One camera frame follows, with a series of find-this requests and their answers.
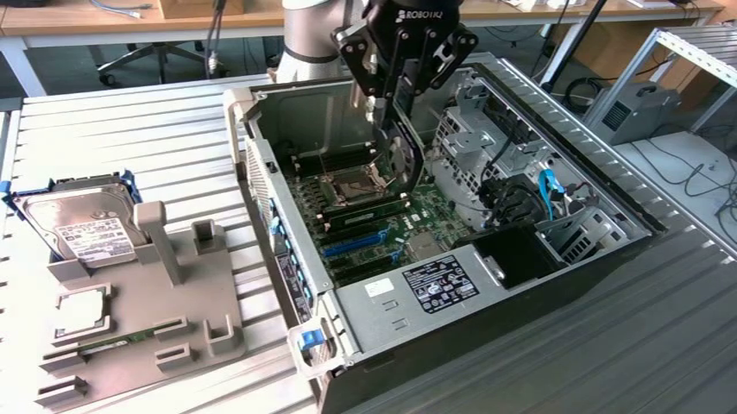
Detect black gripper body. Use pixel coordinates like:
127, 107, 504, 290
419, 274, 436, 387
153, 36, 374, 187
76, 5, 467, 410
362, 0, 466, 35

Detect black graphics card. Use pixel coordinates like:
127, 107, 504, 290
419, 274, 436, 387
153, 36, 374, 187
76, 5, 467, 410
347, 58, 427, 194

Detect black tripod pole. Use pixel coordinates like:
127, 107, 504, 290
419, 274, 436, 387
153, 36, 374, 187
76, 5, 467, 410
542, 0, 609, 91

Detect silver drive cage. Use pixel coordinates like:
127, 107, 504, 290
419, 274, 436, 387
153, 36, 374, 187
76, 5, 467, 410
431, 75, 502, 204

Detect wooden desk white legs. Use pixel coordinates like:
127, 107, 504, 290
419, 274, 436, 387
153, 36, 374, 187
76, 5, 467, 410
459, 0, 727, 85
0, 0, 288, 98

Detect brown cardboard box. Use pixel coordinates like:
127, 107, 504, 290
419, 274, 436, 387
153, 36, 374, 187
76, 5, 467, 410
157, 0, 244, 21

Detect CPU socket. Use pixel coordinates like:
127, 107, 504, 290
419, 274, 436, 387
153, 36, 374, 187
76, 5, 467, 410
324, 170, 380, 204

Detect grey vented equipment box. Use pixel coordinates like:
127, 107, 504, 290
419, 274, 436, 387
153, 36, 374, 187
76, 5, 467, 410
581, 84, 683, 146

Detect black office chair base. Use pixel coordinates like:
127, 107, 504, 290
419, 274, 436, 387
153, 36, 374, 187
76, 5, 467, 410
96, 41, 229, 85

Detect green motherboard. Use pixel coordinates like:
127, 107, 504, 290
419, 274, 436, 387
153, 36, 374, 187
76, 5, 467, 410
284, 141, 479, 288

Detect green RAM stick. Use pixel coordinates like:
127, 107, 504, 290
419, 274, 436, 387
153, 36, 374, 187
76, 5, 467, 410
77, 329, 160, 354
327, 205, 404, 229

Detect blue expansion slot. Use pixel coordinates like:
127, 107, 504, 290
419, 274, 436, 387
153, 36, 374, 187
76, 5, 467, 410
320, 232, 388, 259

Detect silver chipset heatsink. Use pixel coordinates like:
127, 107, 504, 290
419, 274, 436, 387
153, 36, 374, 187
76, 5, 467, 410
406, 235, 442, 262

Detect hard disk drive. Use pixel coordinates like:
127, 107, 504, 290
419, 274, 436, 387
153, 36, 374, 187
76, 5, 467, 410
0, 170, 140, 260

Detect silver disk bay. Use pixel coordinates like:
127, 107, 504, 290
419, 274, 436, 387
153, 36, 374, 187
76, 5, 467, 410
534, 206, 651, 265

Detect silver power supply unit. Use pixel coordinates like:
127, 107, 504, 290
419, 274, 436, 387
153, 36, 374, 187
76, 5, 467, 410
322, 243, 511, 359

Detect silver hard disk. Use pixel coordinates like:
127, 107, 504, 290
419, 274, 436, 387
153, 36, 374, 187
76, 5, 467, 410
13, 183, 143, 264

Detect open black PC case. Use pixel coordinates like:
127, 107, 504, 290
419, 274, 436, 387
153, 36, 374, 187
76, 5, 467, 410
221, 51, 670, 414

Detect grey parts rack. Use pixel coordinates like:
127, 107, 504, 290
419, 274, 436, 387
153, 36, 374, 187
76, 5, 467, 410
33, 200, 247, 409

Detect silver CPU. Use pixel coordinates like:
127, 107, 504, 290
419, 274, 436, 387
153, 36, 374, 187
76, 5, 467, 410
55, 291, 111, 337

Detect black cable coil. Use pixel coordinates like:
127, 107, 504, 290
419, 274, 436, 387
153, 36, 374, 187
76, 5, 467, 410
565, 76, 603, 109

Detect black hanging cable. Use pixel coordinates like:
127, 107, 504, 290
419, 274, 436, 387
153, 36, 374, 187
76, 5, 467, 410
205, 0, 225, 81

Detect black power cable bundle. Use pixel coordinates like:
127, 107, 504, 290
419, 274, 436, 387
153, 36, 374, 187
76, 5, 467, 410
480, 179, 546, 225

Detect blue SATA wire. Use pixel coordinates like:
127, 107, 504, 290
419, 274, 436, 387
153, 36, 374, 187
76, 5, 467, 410
538, 167, 563, 223

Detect blue network cable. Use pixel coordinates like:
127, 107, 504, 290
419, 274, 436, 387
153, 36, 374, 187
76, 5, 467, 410
88, 0, 155, 19

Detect aluminium slat frame table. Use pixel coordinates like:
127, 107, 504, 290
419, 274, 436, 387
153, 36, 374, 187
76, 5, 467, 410
581, 25, 737, 135

